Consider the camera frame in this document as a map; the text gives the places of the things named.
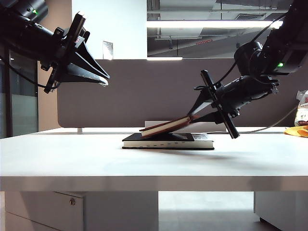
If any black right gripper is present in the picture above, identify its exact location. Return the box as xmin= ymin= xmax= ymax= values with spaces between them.
xmin=187 ymin=69 xmax=254 ymax=140

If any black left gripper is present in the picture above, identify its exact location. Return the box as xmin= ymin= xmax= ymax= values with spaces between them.
xmin=39 ymin=12 xmax=111 ymax=94

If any red leather-bound book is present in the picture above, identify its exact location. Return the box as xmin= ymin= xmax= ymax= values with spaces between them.
xmin=139 ymin=115 xmax=200 ymax=139

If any black hardcover book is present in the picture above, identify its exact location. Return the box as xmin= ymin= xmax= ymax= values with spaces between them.
xmin=122 ymin=131 xmax=215 ymax=151

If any grey desk divider panel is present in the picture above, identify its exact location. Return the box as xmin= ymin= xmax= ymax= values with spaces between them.
xmin=57 ymin=58 xmax=308 ymax=129

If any short ceiling light strip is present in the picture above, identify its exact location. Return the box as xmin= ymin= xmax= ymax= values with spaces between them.
xmin=147 ymin=56 xmax=183 ymax=61

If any dark glass partition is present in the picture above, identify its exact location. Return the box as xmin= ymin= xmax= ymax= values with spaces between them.
xmin=0 ymin=48 xmax=39 ymax=140

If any long ceiling light strip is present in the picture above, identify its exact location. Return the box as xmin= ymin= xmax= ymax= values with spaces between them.
xmin=146 ymin=20 xmax=283 ymax=28

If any yellow cloth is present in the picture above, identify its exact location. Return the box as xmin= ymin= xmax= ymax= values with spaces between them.
xmin=283 ymin=125 xmax=308 ymax=138

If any clear plastic snack bag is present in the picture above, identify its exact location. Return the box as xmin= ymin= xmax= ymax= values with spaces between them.
xmin=294 ymin=89 xmax=308 ymax=128

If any ceiling air vent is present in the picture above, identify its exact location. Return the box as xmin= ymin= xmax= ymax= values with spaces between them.
xmin=234 ymin=13 xmax=268 ymax=21

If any white side cabinet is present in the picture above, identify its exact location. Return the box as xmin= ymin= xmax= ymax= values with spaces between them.
xmin=254 ymin=192 xmax=308 ymax=231

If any white drawer cabinet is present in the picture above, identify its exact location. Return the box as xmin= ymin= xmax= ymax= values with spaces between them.
xmin=4 ymin=192 xmax=159 ymax=231

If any silver wall plate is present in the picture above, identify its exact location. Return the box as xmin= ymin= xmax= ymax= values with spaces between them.
xmin=102 ymin=41 xmax=114 ymax=61

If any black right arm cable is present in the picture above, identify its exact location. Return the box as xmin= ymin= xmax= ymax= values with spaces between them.
xmin=194 ymin=13 xmax=293 ymax=92

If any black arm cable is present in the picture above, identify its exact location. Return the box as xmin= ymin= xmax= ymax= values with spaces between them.
xmin=194 ymin=13 xmax=293 ymax=92
xmin=0 ymin=55 xmax=60 ymax=93

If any grey cable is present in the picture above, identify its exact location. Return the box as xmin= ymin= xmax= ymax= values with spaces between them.
xmin=237 ymin=105 xmax=299 ymax=135

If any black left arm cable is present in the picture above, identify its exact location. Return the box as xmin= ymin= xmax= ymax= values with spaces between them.
xmin=0 ymin=55 xmax=60 ymax=93

